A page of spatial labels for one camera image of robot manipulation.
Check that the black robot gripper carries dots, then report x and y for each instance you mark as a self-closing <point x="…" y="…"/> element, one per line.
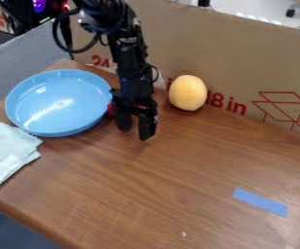
<point x="133" y="96"/>

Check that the red rectangular block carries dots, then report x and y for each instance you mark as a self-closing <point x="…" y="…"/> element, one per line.
<point x="110" y="111"/>

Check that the light blue folded cloth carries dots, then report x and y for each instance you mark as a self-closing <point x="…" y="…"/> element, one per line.
<point x="18" y="150"/>

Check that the yellow round fruit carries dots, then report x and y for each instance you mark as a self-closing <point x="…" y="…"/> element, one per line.
<point x="188" y="93"/>

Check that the light blue plate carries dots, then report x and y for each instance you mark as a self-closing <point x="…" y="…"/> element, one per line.
<point x="58" y="103"/>

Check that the grey fabric panel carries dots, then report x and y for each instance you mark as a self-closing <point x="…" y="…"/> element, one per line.
<point x="26" y="55"/>

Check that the black computer tower with lights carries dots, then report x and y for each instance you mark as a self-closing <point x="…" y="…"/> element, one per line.
<point x="25" y="14"/>

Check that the blue tape strip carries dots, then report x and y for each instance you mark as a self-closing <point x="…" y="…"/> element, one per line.
<point x="261" y="202"/>

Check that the brown cardboard box wall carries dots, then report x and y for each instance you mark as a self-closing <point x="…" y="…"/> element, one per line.
<point x="245" y="58"/>

